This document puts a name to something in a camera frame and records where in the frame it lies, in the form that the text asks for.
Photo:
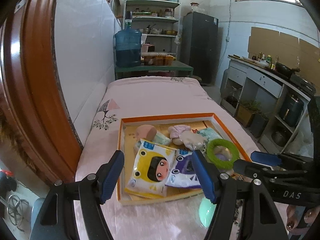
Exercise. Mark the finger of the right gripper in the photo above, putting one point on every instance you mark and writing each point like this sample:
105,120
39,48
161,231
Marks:
253,170
277,159

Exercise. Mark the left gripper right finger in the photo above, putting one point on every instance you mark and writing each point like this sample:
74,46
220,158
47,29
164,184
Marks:
260,218

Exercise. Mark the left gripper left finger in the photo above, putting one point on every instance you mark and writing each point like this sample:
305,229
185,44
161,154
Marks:
56,218

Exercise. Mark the green ring toy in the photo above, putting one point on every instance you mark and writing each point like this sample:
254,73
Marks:
232,150

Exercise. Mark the purple cartoon wipes pack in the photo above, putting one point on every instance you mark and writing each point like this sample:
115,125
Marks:
182,174

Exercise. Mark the plush bunny pink hat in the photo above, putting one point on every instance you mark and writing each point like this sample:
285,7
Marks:
183,135

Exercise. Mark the yellow cartoon wipes pack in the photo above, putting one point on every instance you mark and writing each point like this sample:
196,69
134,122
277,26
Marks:
151,169

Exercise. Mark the small green tissue pack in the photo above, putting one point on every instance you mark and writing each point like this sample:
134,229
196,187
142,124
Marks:
159,138

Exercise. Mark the pink sponge egg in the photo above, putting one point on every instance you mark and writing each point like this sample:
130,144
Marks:
147,132

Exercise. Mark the plush bunny purple bow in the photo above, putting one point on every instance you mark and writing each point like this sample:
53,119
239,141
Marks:
224,154

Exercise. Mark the large green tissue pack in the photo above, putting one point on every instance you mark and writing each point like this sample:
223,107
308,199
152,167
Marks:
209,134

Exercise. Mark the person's right hand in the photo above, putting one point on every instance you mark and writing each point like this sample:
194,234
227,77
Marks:
298,223

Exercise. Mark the leopard print scrunchie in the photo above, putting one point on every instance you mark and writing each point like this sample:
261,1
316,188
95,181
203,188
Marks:
239,202

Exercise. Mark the grey gas cylinder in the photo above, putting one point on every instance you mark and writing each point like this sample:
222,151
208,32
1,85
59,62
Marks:
35,211

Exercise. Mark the dark green rice cooker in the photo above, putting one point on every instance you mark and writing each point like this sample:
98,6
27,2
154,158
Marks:
291,109

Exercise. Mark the potted green plant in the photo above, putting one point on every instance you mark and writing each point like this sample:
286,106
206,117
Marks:
247,111

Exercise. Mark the mint green sponge egg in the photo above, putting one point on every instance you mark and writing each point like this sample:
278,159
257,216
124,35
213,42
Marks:
206,212

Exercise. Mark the white kitchen counter cabinet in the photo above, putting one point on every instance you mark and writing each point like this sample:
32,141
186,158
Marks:
245,81

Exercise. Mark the black wok pan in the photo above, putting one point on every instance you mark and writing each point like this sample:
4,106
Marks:
284,70

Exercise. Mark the orange rimmed cardboard tray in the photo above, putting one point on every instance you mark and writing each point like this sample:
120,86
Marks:
126,143

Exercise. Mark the green low table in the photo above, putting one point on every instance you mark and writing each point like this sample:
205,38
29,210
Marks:
175,66

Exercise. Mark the black refrigerator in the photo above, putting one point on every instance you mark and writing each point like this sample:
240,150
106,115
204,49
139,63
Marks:
199,44

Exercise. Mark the green metal shelf rack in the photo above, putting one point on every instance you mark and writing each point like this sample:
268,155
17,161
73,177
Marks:
159,20

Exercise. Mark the blue water jug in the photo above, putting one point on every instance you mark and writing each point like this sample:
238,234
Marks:
128,44

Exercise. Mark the red wooden door frame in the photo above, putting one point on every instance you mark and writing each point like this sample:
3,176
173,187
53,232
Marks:
32,101

